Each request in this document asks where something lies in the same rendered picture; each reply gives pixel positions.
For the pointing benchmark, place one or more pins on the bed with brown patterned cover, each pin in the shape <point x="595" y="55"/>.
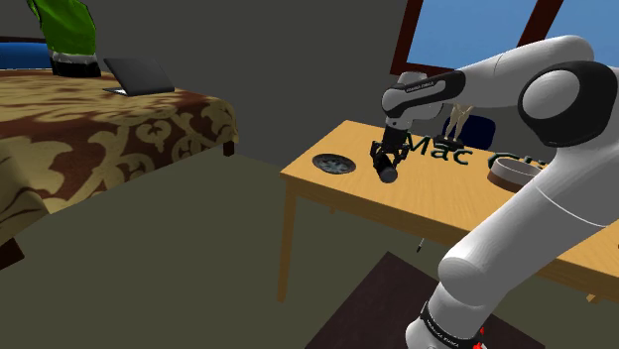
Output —
<point x="72" y="145"/>

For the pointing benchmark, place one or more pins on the dark robot stand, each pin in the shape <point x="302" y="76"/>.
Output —
<point x="377" y="304"/>

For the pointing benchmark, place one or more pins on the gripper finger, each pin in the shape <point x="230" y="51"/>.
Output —
<point x="376" y="152"/>
<point x="401" y="156"/>

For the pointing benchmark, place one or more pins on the dark grey laptop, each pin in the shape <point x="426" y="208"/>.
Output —
<point x="140" y="76"/>

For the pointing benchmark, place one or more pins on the dark grey patterned plate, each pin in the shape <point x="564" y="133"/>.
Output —
<point x="333" y="163"/>

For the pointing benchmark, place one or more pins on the brown bowl with white rim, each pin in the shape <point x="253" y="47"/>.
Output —
<point x="507" y="180"/>

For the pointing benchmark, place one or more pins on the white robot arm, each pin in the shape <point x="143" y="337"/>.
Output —
<point x="488" y="270"/>

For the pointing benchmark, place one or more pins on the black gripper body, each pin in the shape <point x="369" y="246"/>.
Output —
<point x="396" y="137"/>

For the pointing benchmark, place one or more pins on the dark blue chair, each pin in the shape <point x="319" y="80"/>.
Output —
<point x="481" y="133"/>

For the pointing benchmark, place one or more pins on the window with dark red frame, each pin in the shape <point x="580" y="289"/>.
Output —
<point x="464" y="29"/>

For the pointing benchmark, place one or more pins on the green plant in black pot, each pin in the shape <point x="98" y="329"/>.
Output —
<point x="65" y="29"/>

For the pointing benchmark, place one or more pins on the dark grey cylinder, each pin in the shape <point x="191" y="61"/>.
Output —
<point x="388" y="173"/>

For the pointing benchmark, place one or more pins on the light wooden table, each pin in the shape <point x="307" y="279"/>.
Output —
<point x="435" y="193"/>

